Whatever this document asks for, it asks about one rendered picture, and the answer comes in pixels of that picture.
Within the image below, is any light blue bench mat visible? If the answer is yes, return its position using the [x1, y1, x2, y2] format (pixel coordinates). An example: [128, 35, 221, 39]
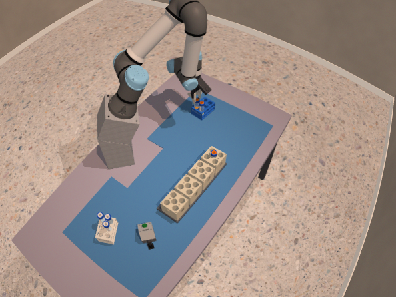
[63, 92, 273, 297]

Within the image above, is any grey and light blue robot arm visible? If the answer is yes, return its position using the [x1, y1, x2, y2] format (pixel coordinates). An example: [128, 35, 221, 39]
[108, 0, 211, 119]

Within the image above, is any beige sloped desk with green button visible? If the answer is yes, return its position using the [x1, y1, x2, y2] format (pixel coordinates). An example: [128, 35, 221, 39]
[138, 222, 157, 248]

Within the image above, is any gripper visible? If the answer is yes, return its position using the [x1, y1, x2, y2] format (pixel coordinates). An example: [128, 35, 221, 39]
[187, 74, 202, 104]

